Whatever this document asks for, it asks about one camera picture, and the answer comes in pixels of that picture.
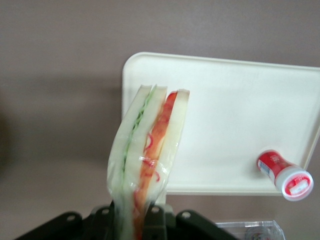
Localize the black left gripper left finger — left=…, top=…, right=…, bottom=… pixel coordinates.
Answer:
left=86, top=203, right=119, bottom=240

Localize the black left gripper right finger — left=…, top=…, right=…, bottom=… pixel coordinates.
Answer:
left=141, top=202, right=176, bottom=240

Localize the triangle sandwich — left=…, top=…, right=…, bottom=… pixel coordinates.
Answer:
left=106, top=84, right=191, bottom=240

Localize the beige plastic tray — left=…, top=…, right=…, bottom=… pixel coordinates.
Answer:
left=121, top=51, right=320, bottom=197

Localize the clear acrylic bottle rack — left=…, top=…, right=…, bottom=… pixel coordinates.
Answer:
left=214, top=219, right=286, bottom=240

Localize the small red yogurt drink bottle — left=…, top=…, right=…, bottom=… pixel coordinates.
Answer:
left=256, top=146, right=315, bottom=202

